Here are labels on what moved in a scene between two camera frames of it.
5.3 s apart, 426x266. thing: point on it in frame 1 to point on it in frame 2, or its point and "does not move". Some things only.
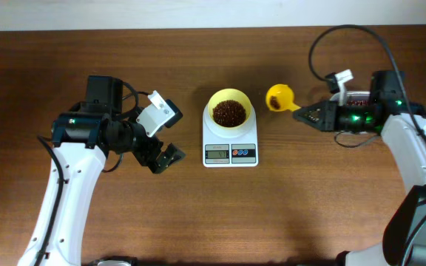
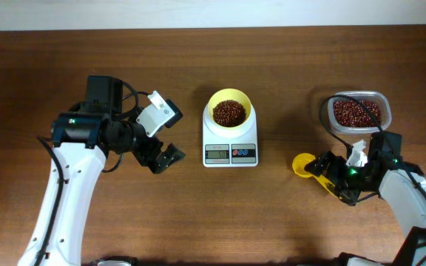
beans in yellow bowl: [229, 113] does not move
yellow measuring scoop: [285, 96] to [299, 164]
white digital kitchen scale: [230, 148] does not move
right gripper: [328, 119] to [337, 162]
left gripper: [162, 162] does not move
